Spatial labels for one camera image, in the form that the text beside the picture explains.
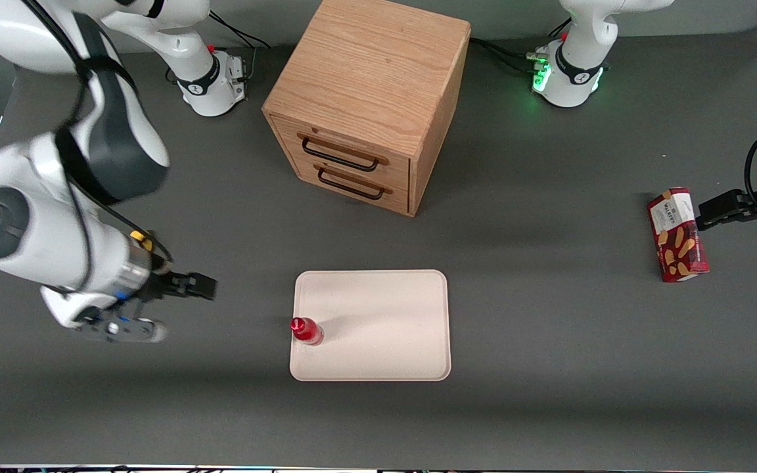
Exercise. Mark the large wooden cabinet drawer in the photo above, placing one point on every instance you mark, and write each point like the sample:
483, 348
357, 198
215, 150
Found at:
286, 135

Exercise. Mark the red coke bottle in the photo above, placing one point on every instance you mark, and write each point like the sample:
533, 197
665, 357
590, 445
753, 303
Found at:
306, 332

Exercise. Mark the red shortbread cookie box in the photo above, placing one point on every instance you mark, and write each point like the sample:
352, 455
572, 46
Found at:
677, 236

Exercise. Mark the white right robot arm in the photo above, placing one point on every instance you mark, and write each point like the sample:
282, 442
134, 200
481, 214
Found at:
43, 243

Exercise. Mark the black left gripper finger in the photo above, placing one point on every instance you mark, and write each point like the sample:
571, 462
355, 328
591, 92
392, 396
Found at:
736, 196
713, 215

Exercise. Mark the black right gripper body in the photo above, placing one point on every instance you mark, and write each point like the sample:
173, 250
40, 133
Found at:
163, 284

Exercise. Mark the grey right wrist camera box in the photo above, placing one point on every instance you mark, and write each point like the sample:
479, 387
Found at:
125, 328

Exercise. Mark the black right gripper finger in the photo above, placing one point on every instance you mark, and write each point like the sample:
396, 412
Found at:
206, 295
196, 282

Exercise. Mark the oak wooden drawer cabinet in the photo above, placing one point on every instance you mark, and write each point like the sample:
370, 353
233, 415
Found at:
372, 66

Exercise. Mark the small wooden cabinet drawer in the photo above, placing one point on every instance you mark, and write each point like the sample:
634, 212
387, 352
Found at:
303, 167

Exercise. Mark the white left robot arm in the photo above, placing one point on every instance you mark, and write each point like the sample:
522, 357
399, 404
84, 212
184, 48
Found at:
579, 52

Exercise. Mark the beige plastic tray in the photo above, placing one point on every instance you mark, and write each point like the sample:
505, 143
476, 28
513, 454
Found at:
385, 328

